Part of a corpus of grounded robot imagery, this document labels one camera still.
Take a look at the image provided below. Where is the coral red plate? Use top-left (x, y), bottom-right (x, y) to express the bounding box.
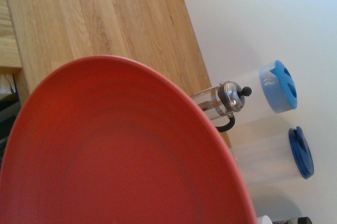
top-left (0, 54), bottom-right (257, 224)

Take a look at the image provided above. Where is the clear pitcher light blue lid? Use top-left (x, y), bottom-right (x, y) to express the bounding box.
top-left (231, 60), bottom-right (300, 120)

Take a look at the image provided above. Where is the glass French press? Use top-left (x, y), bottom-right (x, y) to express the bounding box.
top-left (190, 81), bottom-right (253, 133)

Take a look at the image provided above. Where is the clear pitcher dark blue lid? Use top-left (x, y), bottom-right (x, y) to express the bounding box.
top-left (231, 126), bottom-right (315, 188)

